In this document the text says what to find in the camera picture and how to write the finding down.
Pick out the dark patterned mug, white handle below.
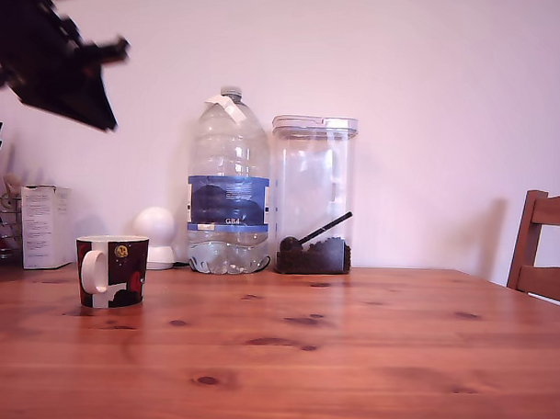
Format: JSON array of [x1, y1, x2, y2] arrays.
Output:
[[74, 232, 150, 311]]

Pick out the small white round camera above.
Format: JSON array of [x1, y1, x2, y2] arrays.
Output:
[[131, 205, 177, 272]]

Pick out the large clear water bottle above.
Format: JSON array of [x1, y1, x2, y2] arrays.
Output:
[[184, 84, 275, 277]]

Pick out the clear plastic storage container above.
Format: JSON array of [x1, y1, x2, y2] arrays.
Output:
[[266, 114, 360, 277]]

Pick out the wire basket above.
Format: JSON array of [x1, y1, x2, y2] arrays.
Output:
[[0, 193, 27, 268]]

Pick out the dark coffee beans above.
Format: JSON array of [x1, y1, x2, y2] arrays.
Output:
[[275, 236, 353, 276]]

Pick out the white printed carton box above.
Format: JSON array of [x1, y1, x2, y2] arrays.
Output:
[[17, 184, 77, 271]]

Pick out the wooden chair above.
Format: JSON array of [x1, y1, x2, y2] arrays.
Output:
[[506, 188, 560, 306]]

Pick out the black coffee scoop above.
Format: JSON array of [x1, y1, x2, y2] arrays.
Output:
[[280, 209, 354, 259]]

